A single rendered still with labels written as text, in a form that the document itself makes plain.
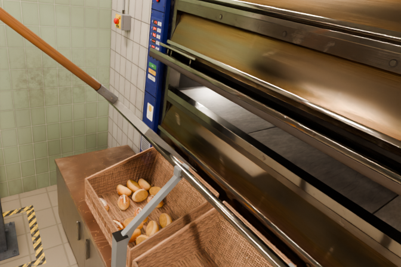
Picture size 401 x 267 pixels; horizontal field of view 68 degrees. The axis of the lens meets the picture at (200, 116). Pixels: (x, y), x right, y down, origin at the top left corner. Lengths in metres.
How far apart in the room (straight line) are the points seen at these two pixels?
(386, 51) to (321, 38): 0.20
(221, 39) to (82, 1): 1.30
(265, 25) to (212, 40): 0.32
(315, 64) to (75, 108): 1.99
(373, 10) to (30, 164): 2.50
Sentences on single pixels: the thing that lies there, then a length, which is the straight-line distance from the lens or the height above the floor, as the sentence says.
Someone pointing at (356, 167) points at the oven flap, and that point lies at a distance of 0.88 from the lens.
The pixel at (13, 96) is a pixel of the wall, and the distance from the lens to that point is 2.48.
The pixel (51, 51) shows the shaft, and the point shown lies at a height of 1.50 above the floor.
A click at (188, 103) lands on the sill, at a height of 1.17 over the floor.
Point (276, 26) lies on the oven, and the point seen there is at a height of 1.67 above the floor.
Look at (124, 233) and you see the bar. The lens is 1.11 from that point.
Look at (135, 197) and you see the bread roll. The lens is 1.75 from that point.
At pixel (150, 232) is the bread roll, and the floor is 0.64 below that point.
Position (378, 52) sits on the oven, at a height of 1.67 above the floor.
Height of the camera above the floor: 1.76
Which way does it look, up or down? 24 degrees down
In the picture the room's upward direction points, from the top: 10 degrees clockwise
